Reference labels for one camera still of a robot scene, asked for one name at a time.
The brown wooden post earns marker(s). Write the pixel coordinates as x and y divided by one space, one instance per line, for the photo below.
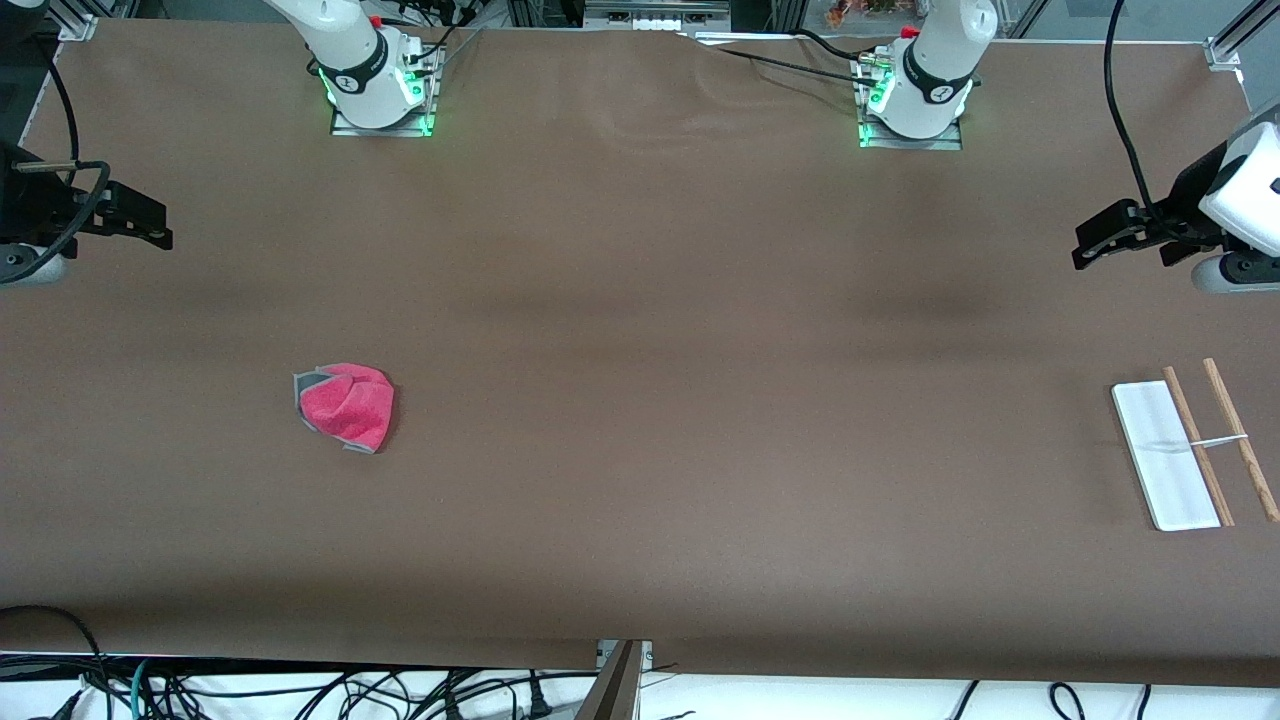
612 690

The brown table cover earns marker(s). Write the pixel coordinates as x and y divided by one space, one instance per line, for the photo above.
640 400

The silver metal bracket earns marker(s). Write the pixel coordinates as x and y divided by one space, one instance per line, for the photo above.
646 652

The pink and grey towel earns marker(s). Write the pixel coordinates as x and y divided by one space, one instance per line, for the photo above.
350 405

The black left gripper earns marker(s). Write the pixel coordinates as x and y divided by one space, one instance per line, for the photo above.
1183 208

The white power strip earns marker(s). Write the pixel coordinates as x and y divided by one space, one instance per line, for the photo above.
655 18

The wooden rack rod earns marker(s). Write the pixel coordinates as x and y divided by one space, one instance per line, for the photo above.
1240 435
1200 450

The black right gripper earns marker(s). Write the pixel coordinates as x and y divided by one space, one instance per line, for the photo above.
30 208

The aluminium frame profile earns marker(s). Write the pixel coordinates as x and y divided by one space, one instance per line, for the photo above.
1235 40
75 20

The white rack base plate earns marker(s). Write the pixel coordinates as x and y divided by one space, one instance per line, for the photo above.
1165 455

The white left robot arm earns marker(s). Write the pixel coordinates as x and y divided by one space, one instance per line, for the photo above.
935 70

